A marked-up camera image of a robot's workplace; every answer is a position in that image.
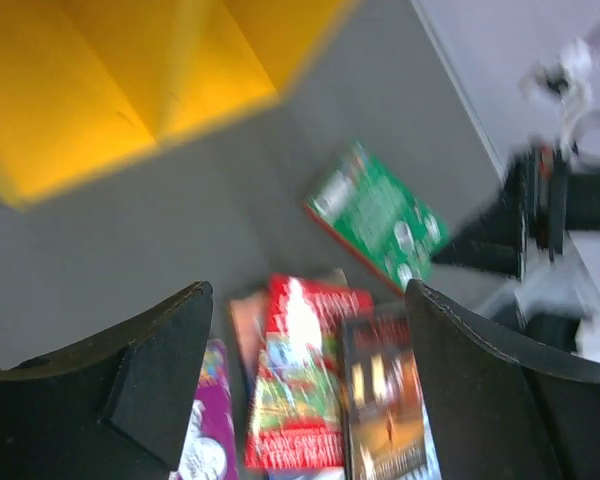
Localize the yellow wooden cubby shelf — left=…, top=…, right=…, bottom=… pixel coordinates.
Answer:
left=0, top=1, right=353, bottom=208

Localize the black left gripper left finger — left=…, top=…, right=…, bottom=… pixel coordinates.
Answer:
left=0, top=281, right=214, bottom=479

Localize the red 13-storey treehouse book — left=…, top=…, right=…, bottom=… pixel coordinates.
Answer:
left=244, top=274, right=374, bottom=472

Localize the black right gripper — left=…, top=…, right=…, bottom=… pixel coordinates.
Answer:
left=432, top=143, right=600, bottom=279

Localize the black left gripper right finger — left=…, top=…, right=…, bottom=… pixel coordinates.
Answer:
left=405, top=280, right=600, bottom=479

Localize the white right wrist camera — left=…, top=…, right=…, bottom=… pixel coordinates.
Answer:
left=519, top=37, right=594, bottom=150

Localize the dark orange Edward Tulane book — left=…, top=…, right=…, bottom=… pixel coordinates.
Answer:
left=340, top=308, right=428, bottom=479

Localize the green red paperback book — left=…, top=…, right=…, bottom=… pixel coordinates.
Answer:
left=304, top=142, right=449, bottom=293

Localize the purple white paperback book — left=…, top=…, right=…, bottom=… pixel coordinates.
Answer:
left=169, top=339, right=239, bottom=480

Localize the blue book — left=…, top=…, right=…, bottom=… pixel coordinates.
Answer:
left=228, top=269, right=349, bottom=388

